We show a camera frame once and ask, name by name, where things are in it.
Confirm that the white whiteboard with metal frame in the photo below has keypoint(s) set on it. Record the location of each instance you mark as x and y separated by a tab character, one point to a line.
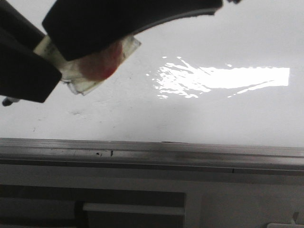
203	93

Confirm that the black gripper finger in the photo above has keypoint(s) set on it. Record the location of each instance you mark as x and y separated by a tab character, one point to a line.
24	75
81	27

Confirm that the white taped whiteboard marker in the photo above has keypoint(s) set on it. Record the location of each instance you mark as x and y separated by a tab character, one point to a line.
85	74

